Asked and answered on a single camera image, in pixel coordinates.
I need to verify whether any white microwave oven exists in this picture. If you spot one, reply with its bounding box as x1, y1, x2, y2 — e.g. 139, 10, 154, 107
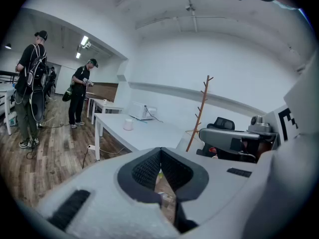
129, 101, 158, 121

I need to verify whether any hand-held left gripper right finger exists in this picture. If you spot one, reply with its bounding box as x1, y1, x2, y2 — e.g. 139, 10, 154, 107
160, 147, 271, 235

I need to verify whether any green black bag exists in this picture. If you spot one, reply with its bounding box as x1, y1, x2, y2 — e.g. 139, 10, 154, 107
61, 85, 74, 103

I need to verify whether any black office chair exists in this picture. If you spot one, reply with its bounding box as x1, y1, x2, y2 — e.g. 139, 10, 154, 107
196, 117, 236, 158

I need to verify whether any wooden coat rack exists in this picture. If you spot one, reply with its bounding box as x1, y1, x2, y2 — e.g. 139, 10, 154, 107
184, 75, 214, 153

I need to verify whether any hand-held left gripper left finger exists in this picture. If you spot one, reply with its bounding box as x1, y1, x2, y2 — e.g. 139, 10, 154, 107
37, 147, 181, 239

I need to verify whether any black metal railing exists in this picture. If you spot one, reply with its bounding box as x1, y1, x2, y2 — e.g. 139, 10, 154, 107
0, 70, 20, 84

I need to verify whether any black microwave power cable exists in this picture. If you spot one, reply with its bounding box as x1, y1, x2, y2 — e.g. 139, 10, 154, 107
144, 105, 164, 123

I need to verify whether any white floor cable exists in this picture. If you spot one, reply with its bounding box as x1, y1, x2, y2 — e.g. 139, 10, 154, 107
99, 146, 125, 156

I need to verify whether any black oval bag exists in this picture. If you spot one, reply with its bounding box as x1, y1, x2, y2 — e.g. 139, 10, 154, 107
29, 87, 47, 123

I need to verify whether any white ceiling conduit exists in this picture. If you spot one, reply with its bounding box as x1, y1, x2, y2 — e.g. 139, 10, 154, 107
183, 0, 199, 33

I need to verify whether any white cup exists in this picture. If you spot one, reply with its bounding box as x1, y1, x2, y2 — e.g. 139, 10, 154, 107
123, 118, 135, 131

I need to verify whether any small white table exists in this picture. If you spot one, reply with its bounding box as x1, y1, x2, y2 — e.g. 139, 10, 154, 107
86, 97, 125, 126

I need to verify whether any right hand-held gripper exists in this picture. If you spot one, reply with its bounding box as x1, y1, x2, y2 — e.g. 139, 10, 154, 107
199, 105, 300, 163

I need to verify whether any white side table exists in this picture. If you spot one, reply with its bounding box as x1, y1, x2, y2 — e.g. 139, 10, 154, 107
0, 83, 17, 136

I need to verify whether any black floor cable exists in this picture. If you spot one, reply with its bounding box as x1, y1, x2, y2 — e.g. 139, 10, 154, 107
81, 145, 92, 170

